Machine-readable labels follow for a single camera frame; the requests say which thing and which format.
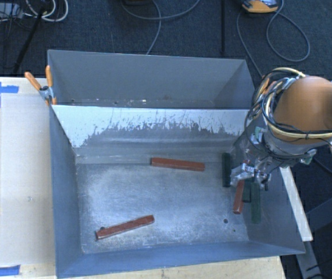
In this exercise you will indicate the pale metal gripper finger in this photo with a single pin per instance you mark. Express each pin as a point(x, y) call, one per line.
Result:
point(263, 182)
point(237, 176)

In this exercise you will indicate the dark green flat block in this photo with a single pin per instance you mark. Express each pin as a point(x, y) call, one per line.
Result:
point(256, 205)
point(226, 170)
point(246, 193)

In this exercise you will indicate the red-brown flat block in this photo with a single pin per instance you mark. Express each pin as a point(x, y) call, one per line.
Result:
point(125, 227)
point(178, 164)
point(238, 199)

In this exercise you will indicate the grey metal bin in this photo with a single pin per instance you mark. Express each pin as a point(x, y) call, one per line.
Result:
point(160, 202)

